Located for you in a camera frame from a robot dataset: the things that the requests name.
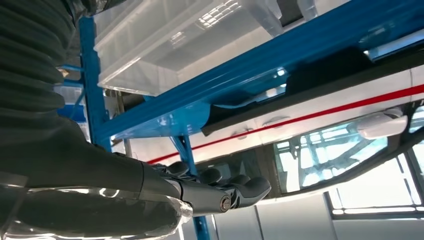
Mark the blue metal shelf rack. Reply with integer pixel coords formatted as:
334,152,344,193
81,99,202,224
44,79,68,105
54,0,424,240

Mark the translucent white plastic bin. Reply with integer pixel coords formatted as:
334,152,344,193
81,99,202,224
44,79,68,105
93,0,286,98

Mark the white car with red stripe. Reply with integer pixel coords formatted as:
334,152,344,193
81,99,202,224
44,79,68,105
112,64,424,240

